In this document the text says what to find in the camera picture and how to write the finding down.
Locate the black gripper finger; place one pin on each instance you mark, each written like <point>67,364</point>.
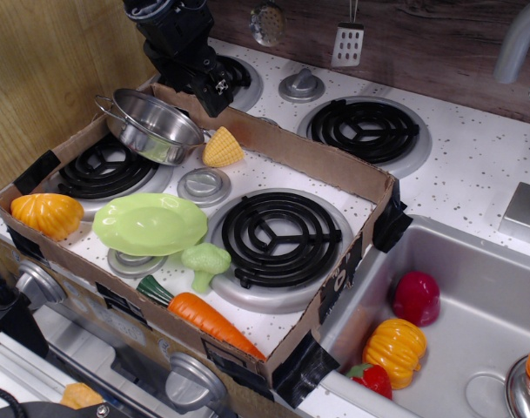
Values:
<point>215,92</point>

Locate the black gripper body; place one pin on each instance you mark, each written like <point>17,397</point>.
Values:
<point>176,39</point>

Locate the light green toy broccoli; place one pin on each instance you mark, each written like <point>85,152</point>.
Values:
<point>206,261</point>

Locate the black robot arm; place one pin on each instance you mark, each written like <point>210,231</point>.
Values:
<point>176,42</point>

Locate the small steel pot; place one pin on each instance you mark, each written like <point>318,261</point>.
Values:
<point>150,127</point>

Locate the yellow toy corn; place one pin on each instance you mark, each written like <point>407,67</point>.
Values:
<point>222,149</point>

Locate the hanging silver strainer ladle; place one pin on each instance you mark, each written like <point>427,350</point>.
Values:
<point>267,23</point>

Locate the silver stove knob back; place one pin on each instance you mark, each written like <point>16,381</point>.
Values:
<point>302,87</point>

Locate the silver stove knob centre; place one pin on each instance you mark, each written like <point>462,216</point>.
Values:
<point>205,187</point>

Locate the front left black burner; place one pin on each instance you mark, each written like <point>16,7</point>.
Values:
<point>105,169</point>

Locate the hanging silver slotted spatula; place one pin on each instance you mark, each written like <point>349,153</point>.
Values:
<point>349,40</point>

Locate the light green plastic plate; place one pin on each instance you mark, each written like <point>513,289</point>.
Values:
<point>150,224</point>

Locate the front right black burner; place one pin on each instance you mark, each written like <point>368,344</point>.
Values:
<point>279,239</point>

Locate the back right black burner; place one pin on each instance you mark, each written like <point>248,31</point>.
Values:
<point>372,131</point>

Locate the silver stove knob under plate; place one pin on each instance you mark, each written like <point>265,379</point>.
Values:
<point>133,267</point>

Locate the orange toy pumpkin on stove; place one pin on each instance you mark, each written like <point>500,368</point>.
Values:
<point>55,215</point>

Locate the orange toy carrot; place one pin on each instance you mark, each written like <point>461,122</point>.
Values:
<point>198,313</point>

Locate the silver oven knob left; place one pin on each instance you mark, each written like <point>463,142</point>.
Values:
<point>39,287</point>

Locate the silver oven knob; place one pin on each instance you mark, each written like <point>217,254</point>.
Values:
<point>39,287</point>
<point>191,385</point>

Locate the dark red toy vegetable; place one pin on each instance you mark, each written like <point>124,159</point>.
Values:
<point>417,299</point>

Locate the cardboard fence with black tape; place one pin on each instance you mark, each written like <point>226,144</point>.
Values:
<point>297,364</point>

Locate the silver oven knob right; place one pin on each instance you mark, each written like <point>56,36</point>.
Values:
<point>191,385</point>

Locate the orange toy pumpkin in sink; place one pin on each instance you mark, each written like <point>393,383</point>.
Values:
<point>397,346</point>

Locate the silver faucet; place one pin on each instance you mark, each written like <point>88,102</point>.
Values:
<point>514,49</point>

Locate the silver sink basin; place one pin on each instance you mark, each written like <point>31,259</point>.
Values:
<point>482,330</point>

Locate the red toy strawberry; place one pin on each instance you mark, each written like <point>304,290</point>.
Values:
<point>373,377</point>

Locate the orange toy piece bottom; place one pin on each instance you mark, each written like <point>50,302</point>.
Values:
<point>78,395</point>

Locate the silver sink drain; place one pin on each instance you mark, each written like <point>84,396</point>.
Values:
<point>517,390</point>

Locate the silver faucet base plate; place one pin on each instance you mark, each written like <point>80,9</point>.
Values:
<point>516,219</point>

